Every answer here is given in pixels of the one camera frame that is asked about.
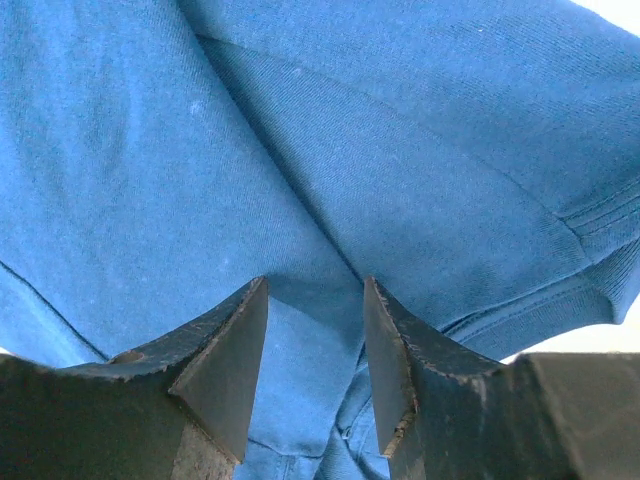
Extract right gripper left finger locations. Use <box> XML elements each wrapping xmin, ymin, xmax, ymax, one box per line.
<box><xmin>1</xmin><ymin>277</ymin><xmax>268</xmax><ymax>479</ymax></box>

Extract blue printed t-shirt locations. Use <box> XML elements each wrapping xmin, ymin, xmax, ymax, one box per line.
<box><xmin>1</xmin><ymin>1</ymin><xmax>639</xmax><ymax>479</ymax></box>

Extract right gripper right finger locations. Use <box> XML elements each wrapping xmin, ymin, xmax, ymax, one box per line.
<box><xmin>364</xmin><ymin>278</ymin><xmax>639</xmax><ymax>479</ymax></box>

